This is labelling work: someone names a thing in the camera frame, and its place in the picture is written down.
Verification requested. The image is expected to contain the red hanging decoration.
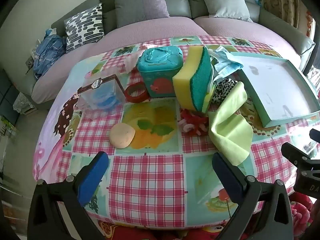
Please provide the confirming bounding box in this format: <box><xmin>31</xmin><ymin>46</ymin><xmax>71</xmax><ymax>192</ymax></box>
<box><xmin>305</xmin><ymin>11</ymin><xmax>316</xmax><ymax>39</ymax></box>

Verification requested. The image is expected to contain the yellow green sponge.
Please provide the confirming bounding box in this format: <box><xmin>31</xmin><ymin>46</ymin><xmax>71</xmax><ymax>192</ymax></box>
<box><xmin>172</xmin><ymin>45</ymin><xmax>217</xmax><ymax>113</ymax></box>

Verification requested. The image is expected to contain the dark grey cushion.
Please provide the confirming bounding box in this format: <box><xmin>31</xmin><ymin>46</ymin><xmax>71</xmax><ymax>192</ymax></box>
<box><xmin>114</xmin><ymin>0</ymin><xmax>148</xmax><ymax>29</ymax></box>

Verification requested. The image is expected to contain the grey sofa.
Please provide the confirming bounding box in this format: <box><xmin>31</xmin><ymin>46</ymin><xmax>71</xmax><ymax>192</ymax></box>
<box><xmin>24</xmin><ymin>0</ymin><xmax>316</xmax><ymax>110</ymax></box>

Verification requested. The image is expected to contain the light grey cushion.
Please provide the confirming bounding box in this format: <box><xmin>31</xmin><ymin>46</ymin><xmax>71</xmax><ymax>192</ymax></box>
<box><xmin>196</xmin><ymin>0</ymin><xmax>253</xmax><ymax>22</ymax></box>

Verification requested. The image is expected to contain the round beige puff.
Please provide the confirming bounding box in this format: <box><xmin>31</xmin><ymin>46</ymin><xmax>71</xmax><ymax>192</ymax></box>
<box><xmin>109</xmin><ymin>123</ymin><xmax>136</xmax><ymax>148</ymax></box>

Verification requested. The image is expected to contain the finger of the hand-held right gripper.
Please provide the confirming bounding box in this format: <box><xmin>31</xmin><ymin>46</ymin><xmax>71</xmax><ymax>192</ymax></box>
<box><xmin>309</xmin><ymin>129</ymin><xmax>320</xmax><ymax>143</ymax></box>
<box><xmin>281</xmin><ymin>142</ymin><xmax>320</xmax><ymax>173</ymax></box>

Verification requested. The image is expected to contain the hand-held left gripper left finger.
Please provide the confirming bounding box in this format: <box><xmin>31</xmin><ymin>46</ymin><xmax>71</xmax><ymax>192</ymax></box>
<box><xmin>27</xmin><ymin>151</ymin><xmax>110</xmax><ymax>240</ymax></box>

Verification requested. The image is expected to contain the purple cushion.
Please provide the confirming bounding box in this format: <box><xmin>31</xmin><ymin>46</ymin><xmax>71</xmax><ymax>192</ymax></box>
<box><xmin>141</xmin><ymin>0</ymin><xmax>170</xmax><ymax>20</ymax></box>

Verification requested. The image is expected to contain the red ring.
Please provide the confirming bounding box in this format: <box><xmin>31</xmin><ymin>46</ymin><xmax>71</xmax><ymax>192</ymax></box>
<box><xmin>124</xmin><ymin>82</ymin><xmax>150</xmax><ymax>103</ymax></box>

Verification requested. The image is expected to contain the light green cloth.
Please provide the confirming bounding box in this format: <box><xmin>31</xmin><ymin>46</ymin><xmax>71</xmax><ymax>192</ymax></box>
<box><xmin>207</xmin><ymin>81</ymin><xmax>253</xmax><ymax>167</ymax></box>

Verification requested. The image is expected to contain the teal fabric storage box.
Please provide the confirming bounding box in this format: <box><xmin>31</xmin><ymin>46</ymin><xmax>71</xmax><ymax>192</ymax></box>
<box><xmin>137</xmin><ymin>46</ymin><xmax>183</xmax><ymax>98</ymax></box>

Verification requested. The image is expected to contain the black white patterned cushion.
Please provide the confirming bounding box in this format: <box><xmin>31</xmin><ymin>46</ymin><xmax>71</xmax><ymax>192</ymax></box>
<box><xmin>64</xmin><ymin>4</ymin><xmax>105</xmax><ymax>53</ymax></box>

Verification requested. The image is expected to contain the red white fuzzy scrunchie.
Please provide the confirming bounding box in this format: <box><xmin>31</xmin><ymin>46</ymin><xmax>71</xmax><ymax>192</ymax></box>
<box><xmin>178</xmin><ymin>109</ymin><xmax>210</xmax><ymax>137</ymax></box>

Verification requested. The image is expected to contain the leopard print scrunchie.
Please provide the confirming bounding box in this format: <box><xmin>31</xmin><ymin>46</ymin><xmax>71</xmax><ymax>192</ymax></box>
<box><xmin>210</xmin><ymin>78</ymin><xmax>239</xmax><ymax>105</ymax></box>

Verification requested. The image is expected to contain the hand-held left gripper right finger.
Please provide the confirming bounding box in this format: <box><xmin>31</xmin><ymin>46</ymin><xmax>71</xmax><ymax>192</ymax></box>
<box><xmin>212</xmin><ymin>152</ymin><xmax>295</xmax><ymax>240</ymax></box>

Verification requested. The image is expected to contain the blue face mask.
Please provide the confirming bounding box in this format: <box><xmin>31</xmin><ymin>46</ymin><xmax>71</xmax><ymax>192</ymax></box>
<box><xmin>209</xmin><ymin>45</ymin><xmax>244</xmax><ymax>80</ymax></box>

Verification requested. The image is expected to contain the blue clothing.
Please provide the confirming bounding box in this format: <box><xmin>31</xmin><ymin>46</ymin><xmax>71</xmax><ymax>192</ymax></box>
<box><xmin>34</xmin><ymin>29</ymin><xmax>67</xmax><ymax>80</ymax></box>

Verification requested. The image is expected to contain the clear plastic box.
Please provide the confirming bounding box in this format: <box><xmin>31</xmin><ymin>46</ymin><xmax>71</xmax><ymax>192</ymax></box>
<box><xmin>79</xmin><ymin>74</ymin><xmax>125</xmax><ymax>110</ymax></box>

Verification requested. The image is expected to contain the teal rimmed white tray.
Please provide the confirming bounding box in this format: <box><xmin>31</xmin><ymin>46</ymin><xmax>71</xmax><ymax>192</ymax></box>
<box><xmin>229</xmin><ymin>52</ymin><xmax>320</xmax><ymax>128</ymax></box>

